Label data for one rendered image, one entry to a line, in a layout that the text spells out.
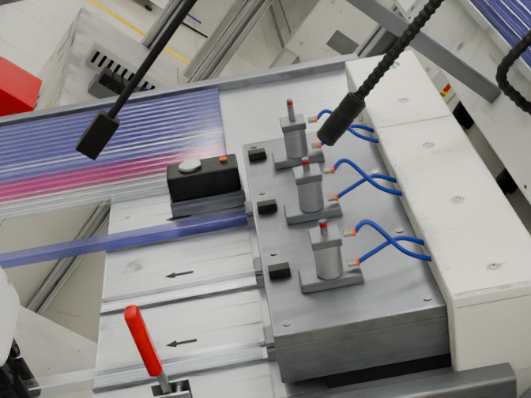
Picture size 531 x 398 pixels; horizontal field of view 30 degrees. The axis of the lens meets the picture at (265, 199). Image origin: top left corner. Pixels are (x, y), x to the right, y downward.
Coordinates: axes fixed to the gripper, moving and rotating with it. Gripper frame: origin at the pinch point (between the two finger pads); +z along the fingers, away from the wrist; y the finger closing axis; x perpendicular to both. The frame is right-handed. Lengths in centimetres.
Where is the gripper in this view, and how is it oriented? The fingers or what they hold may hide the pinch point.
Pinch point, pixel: (13, 390)
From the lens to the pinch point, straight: 86.9
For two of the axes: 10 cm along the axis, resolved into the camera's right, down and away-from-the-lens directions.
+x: -9.4, 3.2, 0.8
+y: -0.9, -4.7, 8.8
